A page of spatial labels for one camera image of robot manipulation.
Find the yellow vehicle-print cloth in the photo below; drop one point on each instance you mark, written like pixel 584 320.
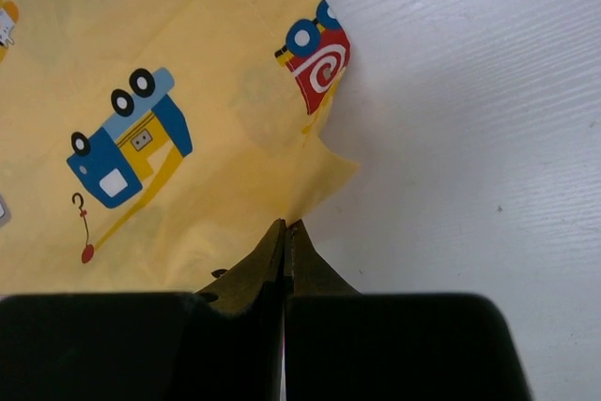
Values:
pixel 147 143

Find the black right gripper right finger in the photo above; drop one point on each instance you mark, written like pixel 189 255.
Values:
pixel 341 344

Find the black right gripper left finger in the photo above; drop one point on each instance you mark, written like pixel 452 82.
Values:
pixel 222 342

